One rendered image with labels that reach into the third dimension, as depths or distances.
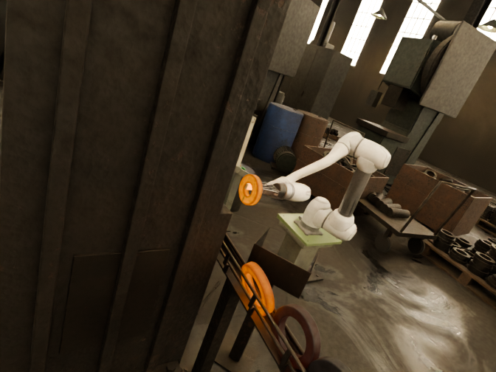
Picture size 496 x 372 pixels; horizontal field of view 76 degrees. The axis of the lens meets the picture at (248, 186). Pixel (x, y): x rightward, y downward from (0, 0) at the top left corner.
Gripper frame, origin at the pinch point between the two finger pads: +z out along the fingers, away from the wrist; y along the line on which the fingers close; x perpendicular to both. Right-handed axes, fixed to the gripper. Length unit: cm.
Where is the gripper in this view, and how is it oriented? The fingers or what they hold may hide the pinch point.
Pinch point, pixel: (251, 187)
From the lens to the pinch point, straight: 158.6
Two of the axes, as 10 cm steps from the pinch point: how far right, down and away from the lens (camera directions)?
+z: -7.9, -0.9, -6.1
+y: -5.0, -4.8, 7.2
